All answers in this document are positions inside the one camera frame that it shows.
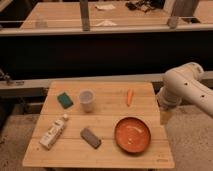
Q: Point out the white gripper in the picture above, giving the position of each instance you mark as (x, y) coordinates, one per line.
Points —
(165, 115)

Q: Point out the white ceramic cup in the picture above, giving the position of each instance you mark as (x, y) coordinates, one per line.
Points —
(86, 99)

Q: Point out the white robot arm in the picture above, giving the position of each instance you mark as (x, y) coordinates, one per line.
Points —
(183, 83)

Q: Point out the orange bowl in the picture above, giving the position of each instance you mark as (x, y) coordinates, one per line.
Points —
(132, 135)

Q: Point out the orange carrot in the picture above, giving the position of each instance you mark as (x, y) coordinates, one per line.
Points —
(130, 94)

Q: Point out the grey rectangular block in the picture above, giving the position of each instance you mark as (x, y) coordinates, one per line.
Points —
(90, 138)

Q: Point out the green sponge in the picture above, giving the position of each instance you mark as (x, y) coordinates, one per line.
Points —
(64, 100)

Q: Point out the folded white paper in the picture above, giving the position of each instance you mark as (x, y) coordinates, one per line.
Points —
(106, 23)

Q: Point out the white tube bottle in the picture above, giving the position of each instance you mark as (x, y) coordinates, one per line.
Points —
(53, 133)

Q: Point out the white paper sheet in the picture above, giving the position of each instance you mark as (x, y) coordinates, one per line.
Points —
(105, 7)

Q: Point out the grey metal post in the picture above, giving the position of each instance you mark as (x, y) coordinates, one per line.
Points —
(84, 10)

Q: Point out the metal clamp bracket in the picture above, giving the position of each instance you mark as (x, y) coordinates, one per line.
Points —
(9, 81)

